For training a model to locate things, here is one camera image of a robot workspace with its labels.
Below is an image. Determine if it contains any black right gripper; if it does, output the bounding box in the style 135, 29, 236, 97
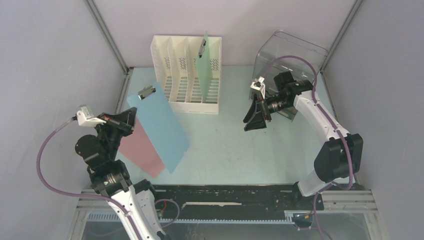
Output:
243, 92, 292, 132

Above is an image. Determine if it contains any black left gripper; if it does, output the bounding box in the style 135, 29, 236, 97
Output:
94, 106, 137, 159

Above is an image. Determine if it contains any blue clipboard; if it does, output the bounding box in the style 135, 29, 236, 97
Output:
127, 83, 190, 173

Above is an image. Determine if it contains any pink paper sheet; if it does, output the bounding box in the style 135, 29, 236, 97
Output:
119, 118, 165, 178

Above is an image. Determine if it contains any transparent grey drawer box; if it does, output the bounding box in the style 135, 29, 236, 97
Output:
249, 31, 329, 127

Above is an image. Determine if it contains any green clipboard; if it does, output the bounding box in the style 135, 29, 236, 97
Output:
195, 32, 213, 103

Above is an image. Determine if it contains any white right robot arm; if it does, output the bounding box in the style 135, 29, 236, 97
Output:
243, 71, 364, 209

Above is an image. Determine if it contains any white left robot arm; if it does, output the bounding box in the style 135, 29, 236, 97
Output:
74, 105, 166, 240

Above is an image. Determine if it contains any white file organizer rack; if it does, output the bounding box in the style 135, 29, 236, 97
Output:
150, 35, 222, 115

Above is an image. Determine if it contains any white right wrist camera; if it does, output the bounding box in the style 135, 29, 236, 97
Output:
250, 76, 266, 100

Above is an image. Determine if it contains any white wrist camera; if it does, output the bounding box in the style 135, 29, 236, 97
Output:
250, 76, 266, 100
76, 105, 106, 128

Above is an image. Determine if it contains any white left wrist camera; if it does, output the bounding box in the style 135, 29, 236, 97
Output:
76, 105, 106, 128

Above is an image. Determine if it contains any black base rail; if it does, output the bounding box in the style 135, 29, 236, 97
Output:
134, 180, 324, 222

